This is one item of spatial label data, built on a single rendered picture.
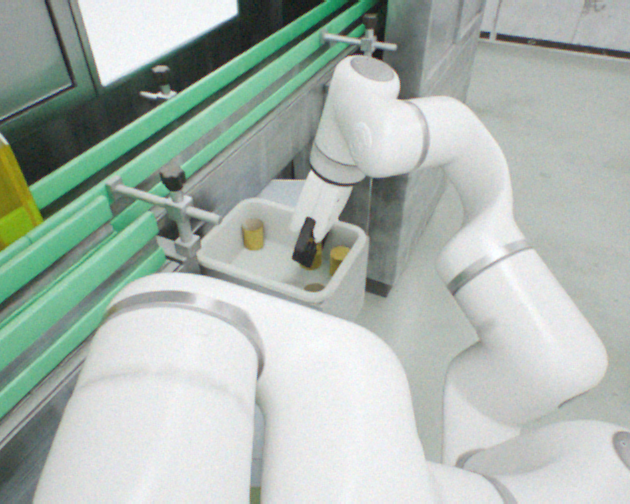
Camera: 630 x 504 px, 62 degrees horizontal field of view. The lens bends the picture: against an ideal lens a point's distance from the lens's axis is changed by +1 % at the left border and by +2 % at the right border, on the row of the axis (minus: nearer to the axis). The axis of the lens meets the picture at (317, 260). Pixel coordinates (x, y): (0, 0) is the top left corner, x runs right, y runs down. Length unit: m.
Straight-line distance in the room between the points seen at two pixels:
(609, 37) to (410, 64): 2.89
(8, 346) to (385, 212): 1.22
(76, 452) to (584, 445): 0.31
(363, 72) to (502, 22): 3.63
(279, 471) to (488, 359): 0.26
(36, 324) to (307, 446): 0.36
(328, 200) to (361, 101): 0.15
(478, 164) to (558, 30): 3.61
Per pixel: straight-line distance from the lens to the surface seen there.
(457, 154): 0.59
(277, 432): 0.31
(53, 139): 0.94
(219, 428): 0.26
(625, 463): 0.40
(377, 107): 0.54
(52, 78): 0.88
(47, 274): 0.68
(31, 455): 0.64
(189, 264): 0.72
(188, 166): 0.86
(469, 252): 0.48
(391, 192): 1.56
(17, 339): 0.58
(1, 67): 0.83
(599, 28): 4.16
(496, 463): 0.44
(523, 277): 0.48
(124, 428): 0.25
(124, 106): 1.03
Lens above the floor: 1.34
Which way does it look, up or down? 42 degrees down
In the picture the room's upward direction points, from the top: straight up
